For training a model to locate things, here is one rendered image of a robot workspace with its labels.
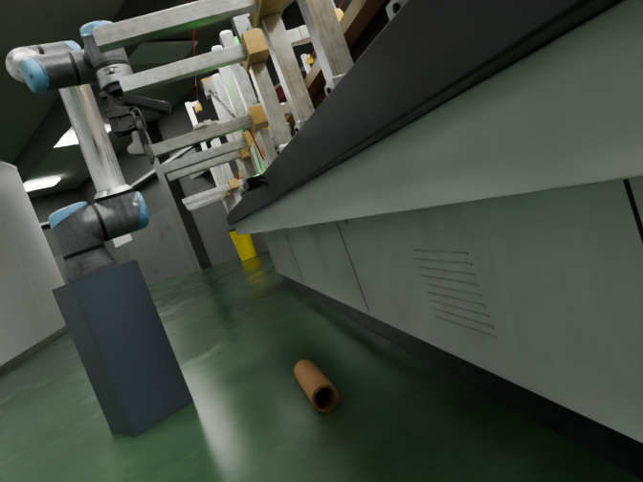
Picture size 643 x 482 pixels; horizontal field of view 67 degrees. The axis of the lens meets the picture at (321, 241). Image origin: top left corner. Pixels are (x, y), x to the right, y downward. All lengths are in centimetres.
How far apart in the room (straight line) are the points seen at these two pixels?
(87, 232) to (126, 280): 23
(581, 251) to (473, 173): 29
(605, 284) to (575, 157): 38
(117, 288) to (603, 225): 164
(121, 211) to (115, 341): 49
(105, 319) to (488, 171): 165
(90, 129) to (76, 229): 37
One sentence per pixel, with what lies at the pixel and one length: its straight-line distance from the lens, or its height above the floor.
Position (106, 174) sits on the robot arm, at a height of 94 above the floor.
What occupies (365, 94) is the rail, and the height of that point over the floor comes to 66.
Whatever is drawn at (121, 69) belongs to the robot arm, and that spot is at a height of 106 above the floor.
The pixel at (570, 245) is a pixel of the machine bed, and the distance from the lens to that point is 75.
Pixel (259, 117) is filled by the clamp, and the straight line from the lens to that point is 137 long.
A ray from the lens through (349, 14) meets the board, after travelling 104.
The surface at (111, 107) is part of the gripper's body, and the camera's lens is 142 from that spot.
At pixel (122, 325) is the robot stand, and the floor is 39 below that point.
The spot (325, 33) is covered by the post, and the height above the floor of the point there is 78.
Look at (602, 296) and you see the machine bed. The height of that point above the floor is 32.
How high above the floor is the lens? 58
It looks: 5 degrees down
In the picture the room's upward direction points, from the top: 20 degrees counter-clockwise
